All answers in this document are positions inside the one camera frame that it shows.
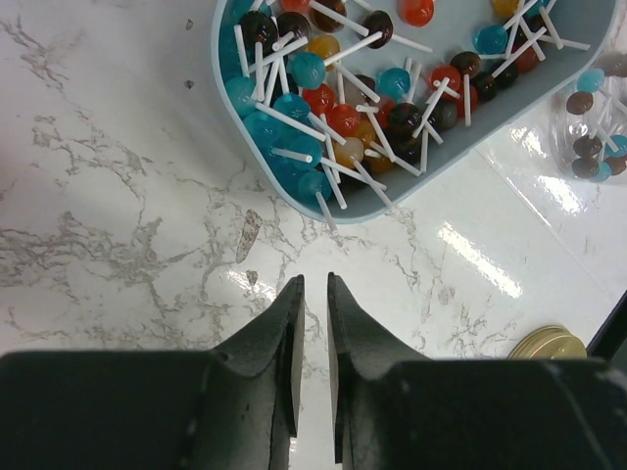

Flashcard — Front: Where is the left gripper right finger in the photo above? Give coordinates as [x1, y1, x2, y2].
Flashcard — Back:
[327, 274, 626, 469]

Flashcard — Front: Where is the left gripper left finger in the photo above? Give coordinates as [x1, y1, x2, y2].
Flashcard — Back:
[1, 276, 305, 469]

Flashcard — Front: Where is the blue tray of lollipops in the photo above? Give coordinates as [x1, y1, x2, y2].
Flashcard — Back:
[210, 1, 617, 224]

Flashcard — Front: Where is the clear plastic jar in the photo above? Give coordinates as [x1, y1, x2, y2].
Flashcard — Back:
[550, 50, 626, 187]

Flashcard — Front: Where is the gold jar lid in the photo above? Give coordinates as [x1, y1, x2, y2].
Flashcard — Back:
[507, 325, 588, 359]

